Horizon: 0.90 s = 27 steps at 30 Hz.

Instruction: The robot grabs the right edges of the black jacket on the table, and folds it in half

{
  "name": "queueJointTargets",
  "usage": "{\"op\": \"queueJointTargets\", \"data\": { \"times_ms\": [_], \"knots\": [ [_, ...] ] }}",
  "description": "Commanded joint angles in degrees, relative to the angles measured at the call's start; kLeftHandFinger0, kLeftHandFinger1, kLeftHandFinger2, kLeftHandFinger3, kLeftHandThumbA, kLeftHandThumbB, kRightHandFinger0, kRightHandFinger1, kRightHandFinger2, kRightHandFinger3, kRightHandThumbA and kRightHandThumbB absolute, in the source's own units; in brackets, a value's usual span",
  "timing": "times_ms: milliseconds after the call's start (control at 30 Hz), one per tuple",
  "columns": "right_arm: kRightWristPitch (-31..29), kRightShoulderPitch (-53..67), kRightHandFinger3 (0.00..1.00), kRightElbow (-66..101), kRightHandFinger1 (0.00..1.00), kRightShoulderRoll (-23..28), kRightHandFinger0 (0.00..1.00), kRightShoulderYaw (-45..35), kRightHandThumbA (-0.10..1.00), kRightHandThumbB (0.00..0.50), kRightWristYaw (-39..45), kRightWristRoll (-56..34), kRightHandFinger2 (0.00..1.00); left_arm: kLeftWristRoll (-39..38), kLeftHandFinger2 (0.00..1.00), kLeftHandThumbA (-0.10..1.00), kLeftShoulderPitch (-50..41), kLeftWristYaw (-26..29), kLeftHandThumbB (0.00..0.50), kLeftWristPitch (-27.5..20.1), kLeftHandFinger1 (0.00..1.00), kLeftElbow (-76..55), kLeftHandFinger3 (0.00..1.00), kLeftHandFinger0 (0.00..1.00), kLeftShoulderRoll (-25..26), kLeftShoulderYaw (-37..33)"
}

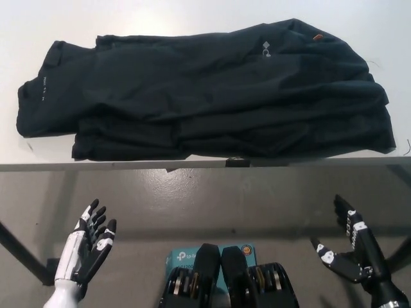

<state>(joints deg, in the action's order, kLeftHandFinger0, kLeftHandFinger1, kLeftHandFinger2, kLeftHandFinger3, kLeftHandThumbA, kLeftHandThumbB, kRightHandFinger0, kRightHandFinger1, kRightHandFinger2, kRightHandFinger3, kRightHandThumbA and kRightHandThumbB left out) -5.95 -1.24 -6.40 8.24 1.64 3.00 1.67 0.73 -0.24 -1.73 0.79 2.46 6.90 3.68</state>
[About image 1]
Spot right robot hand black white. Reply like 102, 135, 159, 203
310, 194, 396, 285

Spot black table leg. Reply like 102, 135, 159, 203
383, 232, 411, 262
0, 221, 49, 285

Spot teal tp-link box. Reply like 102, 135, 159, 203
165, 243, 258, 289

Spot black jacket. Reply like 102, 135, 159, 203
16, 18, 396, 161

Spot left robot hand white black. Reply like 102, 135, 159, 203
53, 198, 118, 288

